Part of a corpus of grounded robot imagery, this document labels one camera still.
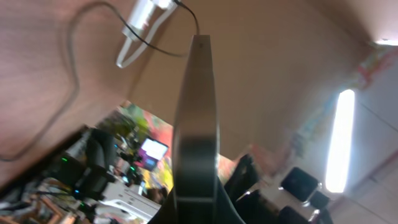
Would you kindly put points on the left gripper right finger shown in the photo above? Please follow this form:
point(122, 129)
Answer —
point(225, 210)

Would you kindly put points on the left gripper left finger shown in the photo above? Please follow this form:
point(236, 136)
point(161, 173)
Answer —
point(165, 215)

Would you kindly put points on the turquoise Galaxy S25 smartphone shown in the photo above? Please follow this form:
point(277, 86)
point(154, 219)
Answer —
point(196, 138)

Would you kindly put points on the white power strip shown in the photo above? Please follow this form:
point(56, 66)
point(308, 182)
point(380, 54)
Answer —
point(139, 17)

